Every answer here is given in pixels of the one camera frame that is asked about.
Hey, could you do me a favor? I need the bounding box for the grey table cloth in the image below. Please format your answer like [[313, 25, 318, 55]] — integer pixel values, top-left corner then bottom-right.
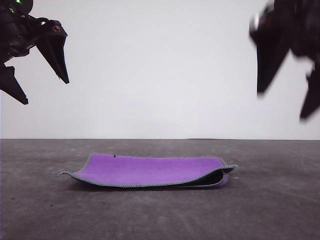
[[0, 138, 320, 240]]

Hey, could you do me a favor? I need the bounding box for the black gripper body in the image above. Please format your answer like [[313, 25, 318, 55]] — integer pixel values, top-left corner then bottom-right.
[[249, 4, 320, 76], [0, 7, 69, 66]]

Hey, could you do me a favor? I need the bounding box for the purple towel with grey hem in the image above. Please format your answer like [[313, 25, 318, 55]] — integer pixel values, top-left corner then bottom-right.
[[57, 152, 238, 189]]

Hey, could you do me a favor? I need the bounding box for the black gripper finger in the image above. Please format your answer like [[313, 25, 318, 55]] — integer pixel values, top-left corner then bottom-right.
[[36, 34, 71, 85], [299, 71, 320, 121], [0, 65, 29, 106], [249, 29, 291, 96]]

